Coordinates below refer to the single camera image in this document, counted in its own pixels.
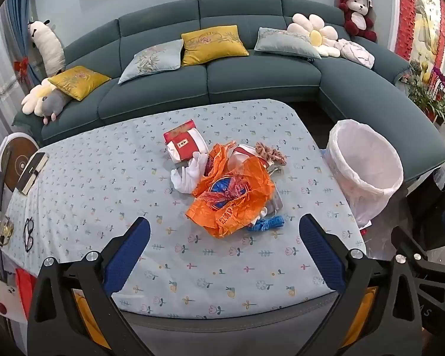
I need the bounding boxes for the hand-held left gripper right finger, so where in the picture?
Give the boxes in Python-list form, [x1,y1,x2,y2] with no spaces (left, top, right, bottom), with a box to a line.
[298,213,431,356]

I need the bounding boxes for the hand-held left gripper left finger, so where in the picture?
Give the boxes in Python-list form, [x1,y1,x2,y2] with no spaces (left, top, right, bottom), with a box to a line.
[27,217,151,356]

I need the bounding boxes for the bin with white liner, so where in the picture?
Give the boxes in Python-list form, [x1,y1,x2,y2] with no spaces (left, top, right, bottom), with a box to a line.
[325,119,405,227]

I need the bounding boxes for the orange plastic bag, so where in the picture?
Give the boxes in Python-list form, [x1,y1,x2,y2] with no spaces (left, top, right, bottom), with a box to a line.
[185,144,275,239]

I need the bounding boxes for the red and white paper bag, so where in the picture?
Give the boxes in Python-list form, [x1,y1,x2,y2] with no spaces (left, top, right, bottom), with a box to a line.
[230,144,279,167]
[167,128,208,164]

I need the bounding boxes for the grey flat packet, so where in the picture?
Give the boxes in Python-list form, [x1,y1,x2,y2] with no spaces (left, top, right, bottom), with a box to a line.
[267,189,284,212]

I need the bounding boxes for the floral tablecloth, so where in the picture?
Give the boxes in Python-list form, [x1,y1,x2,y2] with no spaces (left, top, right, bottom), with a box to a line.
[2,98,368,320]

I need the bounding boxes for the black eyeglasses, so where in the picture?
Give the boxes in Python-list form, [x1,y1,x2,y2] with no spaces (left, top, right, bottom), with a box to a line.
[23,218,36,251]

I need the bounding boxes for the red cloth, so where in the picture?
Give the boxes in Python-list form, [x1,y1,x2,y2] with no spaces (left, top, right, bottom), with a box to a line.
[15,268,38,321]

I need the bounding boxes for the brown scrunchie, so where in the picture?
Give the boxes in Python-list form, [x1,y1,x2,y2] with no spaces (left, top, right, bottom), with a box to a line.
[255,142,287,166]

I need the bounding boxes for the orchid plant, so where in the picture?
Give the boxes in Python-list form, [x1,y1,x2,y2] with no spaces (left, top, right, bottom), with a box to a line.
[408,65,445,123]

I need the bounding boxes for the black notebook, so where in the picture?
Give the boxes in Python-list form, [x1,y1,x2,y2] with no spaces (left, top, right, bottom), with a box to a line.
[16,152,49,195]

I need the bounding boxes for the clear drinking glass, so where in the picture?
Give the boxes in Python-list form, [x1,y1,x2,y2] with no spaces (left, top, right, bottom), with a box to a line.
[0,211,15,247]

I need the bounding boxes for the flat red box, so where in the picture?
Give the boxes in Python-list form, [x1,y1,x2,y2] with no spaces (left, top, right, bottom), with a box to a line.
[163,119,196,145]

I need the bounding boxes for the round wooden board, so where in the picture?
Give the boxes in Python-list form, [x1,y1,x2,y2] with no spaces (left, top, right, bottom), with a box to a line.
[2,136,38,190]

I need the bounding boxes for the grey plush toy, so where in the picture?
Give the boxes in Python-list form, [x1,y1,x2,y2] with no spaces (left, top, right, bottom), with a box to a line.
[35,89,73,125]

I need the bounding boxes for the yellow embroidered cushion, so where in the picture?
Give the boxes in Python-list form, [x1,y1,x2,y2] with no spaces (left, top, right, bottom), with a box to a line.
[181,25,250,66]
[47,66,112,101]

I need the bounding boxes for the teal sectional sofa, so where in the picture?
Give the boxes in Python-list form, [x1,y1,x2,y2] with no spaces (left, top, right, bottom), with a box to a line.
[13,0,445,193]

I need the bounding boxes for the cream flower pillow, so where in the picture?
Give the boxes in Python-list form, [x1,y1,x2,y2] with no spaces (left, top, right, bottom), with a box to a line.
[21,79,58,115]

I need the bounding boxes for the pale pink folded cloth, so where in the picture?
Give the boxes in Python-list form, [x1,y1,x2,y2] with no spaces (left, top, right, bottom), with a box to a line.
[334,39,375,69]

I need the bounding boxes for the grey-blue embroidered cushion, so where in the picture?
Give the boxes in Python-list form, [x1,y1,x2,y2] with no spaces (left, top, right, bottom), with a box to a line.
[254,27,321,61]
[118,39,184,85]

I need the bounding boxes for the red curtain bow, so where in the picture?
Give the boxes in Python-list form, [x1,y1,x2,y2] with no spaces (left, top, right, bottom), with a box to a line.
[14,56,30,81]

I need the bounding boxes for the white sheer curtain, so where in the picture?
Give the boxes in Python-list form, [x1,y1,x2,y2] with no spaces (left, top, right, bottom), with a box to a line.
[0,7,23,156]

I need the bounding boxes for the white flower pillow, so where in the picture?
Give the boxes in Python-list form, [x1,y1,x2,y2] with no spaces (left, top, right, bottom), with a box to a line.
[286,13,342,59]

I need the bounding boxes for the long white plush toy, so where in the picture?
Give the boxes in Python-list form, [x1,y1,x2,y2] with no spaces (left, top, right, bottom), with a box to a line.
[27,19,66,77]

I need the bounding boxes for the red monkey plush toy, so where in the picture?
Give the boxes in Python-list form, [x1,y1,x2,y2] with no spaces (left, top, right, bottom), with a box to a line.
[338,0,378,42]

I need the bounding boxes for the blue curtain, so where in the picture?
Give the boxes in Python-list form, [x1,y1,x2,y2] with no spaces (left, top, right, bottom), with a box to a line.
[5,0,36,93]

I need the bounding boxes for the red wall decoration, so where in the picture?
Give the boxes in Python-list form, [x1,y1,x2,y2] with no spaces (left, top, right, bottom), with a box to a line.
[395,0,418,58]

